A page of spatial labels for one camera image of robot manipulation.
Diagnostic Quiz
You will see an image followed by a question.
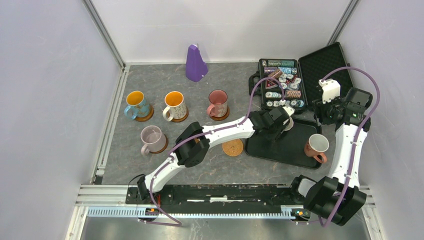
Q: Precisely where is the floral mug yellow inside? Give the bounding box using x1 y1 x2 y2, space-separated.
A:
162 91 188 122

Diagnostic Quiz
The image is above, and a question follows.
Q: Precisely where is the blue butterfly mug yellow inside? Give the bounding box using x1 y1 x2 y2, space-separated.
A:
124 90 150 120

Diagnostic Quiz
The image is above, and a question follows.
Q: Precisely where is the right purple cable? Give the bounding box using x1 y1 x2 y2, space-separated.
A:
291 66 381 229

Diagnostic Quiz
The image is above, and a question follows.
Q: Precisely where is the dark pink mug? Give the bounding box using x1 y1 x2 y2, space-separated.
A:
206 89 228 118

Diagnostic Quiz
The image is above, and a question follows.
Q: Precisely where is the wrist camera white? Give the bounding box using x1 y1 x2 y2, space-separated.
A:
318 79 341 104
279 100 295 118

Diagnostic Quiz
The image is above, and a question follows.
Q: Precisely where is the purple cone object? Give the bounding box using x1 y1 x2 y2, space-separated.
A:
185 44 209 83

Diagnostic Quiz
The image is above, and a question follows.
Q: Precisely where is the pink dotted white mug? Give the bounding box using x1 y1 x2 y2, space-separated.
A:
303 133 329 164

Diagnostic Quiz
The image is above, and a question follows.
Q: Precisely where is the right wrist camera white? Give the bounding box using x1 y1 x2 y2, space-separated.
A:
318 79 341 104

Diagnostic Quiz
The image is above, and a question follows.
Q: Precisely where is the black tray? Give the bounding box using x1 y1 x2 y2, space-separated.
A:
244 118 322 170

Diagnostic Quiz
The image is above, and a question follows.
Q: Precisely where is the cream mug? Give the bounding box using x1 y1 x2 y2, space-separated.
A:
283 117 294 132

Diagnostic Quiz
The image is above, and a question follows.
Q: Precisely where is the woven round coaster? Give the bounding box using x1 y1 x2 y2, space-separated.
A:
221 139 244 157

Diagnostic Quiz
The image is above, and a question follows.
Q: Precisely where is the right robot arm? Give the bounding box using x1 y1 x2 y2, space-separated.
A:
288 87 373 226

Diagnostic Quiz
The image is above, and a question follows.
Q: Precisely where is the light lilac mug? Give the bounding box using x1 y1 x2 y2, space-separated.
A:
140 125 166 156

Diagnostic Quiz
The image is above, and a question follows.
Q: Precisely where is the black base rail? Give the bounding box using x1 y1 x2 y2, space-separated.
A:
125 184 310 216

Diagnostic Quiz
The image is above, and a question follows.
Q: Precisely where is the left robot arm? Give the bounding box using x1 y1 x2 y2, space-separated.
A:
137 106 295 204

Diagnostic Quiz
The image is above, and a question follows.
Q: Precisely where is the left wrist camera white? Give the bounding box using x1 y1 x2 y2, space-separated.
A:
279 100 295 118

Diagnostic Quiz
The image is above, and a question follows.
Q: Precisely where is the black poker chip case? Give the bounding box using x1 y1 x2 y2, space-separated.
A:
248 42 348 114

